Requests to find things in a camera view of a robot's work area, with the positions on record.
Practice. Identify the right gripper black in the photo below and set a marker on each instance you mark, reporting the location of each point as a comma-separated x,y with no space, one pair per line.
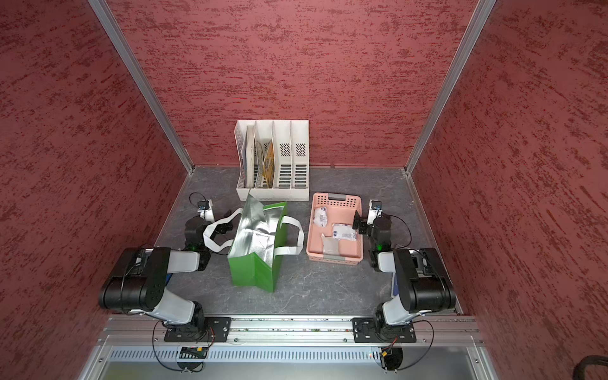
359,222

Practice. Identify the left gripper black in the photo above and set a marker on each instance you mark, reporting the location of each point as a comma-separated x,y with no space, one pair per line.
218,220

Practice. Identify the ice pack blue label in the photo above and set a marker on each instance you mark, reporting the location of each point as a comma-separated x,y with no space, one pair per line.
344,232

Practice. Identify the pink perforated plastic basket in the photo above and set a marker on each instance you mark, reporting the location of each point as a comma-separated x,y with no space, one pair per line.
341,209

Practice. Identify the ice pack clear front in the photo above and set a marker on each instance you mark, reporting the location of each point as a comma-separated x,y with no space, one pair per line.
330,246

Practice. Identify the ice pack clear white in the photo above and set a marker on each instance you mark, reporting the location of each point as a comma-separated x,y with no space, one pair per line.
320,217

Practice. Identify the green insulated delivery bag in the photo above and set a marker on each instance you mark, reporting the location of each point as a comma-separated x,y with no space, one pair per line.
264,236

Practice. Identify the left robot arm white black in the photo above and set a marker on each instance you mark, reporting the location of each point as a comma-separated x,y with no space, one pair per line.
137,284

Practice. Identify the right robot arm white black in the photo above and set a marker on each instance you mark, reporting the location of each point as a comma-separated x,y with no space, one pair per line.
421,284

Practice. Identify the yellow book in organizer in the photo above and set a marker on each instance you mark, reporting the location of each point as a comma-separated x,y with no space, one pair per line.
268,165

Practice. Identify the white file organizer rack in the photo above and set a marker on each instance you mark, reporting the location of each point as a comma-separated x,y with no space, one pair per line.
292,159

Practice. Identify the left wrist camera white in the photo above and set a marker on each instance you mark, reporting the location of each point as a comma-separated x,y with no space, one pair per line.
204,208

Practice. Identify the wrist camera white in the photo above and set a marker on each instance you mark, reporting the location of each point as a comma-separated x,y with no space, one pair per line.
375,210
204,208

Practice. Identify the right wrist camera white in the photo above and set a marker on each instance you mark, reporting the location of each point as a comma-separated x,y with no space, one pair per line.
375,210

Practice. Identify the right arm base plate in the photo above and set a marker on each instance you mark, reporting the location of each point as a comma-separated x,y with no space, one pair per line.
370,330

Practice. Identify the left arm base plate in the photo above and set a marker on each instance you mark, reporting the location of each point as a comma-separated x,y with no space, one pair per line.
210,329

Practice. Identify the aluminium mounting rail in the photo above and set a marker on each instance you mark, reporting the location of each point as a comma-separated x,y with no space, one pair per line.
336,330

